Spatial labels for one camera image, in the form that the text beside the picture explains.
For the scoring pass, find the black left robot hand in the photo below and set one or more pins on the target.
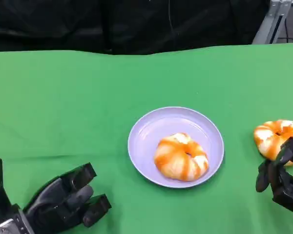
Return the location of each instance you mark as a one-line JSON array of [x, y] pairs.
[[53, 204]]

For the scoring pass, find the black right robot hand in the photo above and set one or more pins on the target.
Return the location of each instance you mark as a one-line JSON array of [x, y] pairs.
[[280, 180]]

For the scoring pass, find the orange white toy bread roll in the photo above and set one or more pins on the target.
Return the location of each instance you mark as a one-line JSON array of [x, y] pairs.
[[180, 157], [271, 139]]

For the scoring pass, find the lilac plate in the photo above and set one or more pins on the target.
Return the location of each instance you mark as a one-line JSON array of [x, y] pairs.
[[146, 143]]

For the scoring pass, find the green table cloth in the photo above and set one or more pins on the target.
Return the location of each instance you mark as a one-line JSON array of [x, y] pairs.
[[146, 80]]

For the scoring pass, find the black backdrop curtain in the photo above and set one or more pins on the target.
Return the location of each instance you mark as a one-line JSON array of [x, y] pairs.
[[112, 24]]

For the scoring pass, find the grey aluminium frame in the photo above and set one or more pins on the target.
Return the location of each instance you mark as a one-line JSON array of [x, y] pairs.
[[271, 24]]

